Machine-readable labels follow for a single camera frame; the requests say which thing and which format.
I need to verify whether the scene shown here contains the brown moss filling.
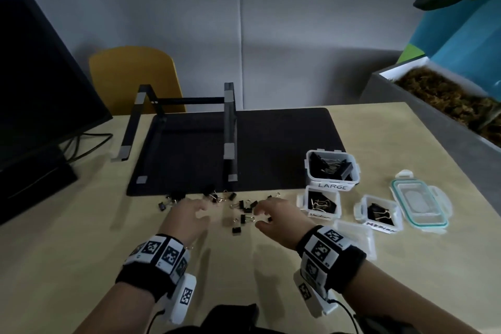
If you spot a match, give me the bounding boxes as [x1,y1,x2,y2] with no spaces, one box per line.
[393,67,501,147]

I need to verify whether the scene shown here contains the container labelled large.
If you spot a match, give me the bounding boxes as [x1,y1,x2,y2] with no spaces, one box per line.
[304,149,362,193]

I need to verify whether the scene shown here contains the person's left hand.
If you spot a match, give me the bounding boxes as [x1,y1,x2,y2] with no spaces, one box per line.
[160,197,212,246]

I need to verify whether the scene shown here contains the person's black clothing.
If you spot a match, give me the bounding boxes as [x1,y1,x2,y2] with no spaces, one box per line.
[164,303,415,334]

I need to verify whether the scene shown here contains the black monitor cables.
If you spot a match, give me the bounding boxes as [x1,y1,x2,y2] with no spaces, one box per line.
[61,133,114,162]

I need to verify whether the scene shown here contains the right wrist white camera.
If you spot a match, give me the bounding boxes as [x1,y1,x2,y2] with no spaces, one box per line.
[293,271,338,319]

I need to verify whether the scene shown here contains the pile of black binder clips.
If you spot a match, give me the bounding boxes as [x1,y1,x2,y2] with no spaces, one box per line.
[158,190,282,235]

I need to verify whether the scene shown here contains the grey planter with moss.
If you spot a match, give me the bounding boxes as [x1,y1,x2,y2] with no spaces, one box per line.
[360,55,501,217]

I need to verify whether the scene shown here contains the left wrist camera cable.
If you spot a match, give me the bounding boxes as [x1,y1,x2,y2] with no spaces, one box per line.
[150,308,167,334]

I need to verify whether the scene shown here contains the wrist white camera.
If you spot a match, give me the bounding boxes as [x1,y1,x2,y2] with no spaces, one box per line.
[293,271,338,319]
[164,273,197,325]

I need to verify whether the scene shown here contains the black metal laptop stand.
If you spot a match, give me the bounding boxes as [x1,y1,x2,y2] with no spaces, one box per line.
[111,82,238,182]

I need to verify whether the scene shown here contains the person's right forearm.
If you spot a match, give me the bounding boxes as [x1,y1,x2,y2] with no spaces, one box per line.
[342,263,482,334]

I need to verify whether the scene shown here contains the left wrist marker band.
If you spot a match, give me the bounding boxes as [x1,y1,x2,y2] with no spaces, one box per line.
[115,234,192,303]

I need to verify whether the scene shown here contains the black desk mat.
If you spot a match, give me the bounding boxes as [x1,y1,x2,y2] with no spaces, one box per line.
[126,107,347,197]

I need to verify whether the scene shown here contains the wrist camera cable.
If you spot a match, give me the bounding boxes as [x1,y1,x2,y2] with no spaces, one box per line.
[330,298,359,334]
[150,308,167,334]

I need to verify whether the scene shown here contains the wrist marker band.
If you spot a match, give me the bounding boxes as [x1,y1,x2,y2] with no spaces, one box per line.
[294,225,368,294]
[115,234,192,303]

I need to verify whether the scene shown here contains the black computer monitor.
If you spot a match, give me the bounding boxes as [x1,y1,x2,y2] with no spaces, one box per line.
[0,0,114,225]

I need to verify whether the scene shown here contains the heap of medium binder clips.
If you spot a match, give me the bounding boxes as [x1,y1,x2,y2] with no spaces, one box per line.
[309,190,337,213]

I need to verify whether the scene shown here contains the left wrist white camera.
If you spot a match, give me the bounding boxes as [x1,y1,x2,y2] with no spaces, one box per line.
[164,273,197,325]

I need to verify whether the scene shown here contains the yellow chair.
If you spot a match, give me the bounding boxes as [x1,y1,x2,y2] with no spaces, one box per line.
[89,46,187,115]

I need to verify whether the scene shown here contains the heap of large binder clips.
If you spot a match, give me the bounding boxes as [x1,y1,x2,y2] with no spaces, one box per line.
[309,152,353,181]

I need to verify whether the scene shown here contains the clear lid with green seal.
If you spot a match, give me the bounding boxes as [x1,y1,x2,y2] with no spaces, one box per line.
[389,170,455,235]

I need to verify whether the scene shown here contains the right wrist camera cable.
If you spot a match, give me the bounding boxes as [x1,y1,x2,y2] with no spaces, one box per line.
[330,298,359,334]

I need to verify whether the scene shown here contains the person's right hand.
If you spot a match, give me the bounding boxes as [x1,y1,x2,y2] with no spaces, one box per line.
[253,196,316,251]

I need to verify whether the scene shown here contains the right wrist marker band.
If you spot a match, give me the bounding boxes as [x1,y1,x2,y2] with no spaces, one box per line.
[294,225,368,294]

